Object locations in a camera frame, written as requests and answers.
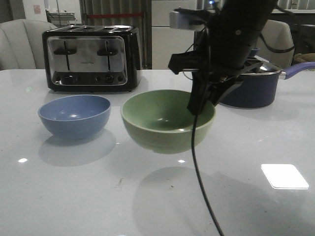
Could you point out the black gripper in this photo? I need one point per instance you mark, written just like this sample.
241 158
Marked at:
221 68

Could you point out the green bowl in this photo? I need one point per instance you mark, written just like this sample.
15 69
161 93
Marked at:
160 121

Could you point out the blue bowl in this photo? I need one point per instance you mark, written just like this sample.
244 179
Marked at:
75 117

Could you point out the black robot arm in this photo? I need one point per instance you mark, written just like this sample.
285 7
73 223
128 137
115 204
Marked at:
221 50

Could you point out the dark blue saucepan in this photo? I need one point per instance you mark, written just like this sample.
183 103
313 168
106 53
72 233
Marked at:
258 91

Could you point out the glass pot lid blue knob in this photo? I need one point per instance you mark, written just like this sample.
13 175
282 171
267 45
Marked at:
266 68

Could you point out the white refrigerator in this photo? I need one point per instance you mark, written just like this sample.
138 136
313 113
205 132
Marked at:
165 40

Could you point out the beige chair right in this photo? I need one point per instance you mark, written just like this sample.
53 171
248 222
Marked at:
277 35

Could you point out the beige chair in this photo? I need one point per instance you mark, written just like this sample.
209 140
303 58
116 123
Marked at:
277 35
21 45

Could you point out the black chrome four-slot toaster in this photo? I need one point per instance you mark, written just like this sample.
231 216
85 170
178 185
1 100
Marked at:
92 58

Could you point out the beige chair left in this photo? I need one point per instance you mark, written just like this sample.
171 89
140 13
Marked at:
21 45

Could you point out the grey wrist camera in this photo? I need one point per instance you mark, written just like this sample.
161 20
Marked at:
183 21

